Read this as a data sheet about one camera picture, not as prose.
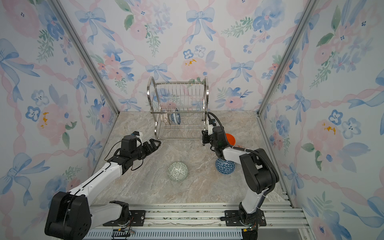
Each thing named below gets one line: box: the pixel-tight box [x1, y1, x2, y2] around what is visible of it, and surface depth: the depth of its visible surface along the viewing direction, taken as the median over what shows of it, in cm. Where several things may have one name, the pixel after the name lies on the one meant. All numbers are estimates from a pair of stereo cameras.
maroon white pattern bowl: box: [162, 113, 169, 125], surface depth 102 cm
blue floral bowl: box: [170, 113, 181, 125], surface depth 102 cm
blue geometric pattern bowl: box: [215, 158, 236, 175], surface depth 92 cm
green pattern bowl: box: [167, 161, 188, 182], surface depth 90 cm
